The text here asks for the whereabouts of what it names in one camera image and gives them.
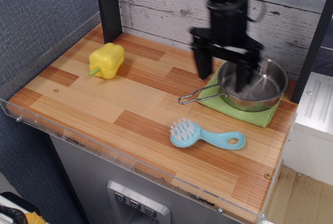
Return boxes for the green folded towel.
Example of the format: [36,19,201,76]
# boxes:
[199,76,281,127]

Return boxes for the clear acrylic table guard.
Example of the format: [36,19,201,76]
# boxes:
[1,12,296,223]

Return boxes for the dark vertical post left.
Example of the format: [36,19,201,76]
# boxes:
[98,0,123,44]

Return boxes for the grey toy fridge cabinet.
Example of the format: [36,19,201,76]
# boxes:
[48,133,235,224]

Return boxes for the light blue scrub brush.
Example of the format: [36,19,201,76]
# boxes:
[170,119,246,150]

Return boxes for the yellow toy bell pepper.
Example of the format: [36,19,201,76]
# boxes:
[88,43,124,80]

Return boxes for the white ridged side unit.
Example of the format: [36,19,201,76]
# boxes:
[281,72,332,185]

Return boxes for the dark vertical post right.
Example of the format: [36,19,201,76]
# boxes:
[290,0,332,103]

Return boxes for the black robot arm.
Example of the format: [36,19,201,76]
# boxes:
[190,0,263,92]

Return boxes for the dark vertical post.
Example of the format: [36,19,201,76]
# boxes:
[290,0,332,103]
[98,0,123,44]

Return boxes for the black and yellow object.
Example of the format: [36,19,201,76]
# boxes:
[1,192,47,223]

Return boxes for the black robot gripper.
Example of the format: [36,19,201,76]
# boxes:
[190,5,263,92]

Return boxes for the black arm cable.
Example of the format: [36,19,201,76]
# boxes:
[244,0,267,23]

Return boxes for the stainless steel pot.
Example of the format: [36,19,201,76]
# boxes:
[178,59,288,112]

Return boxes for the silver dispenser button panel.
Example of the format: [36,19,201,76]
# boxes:
[107,180,171,223]

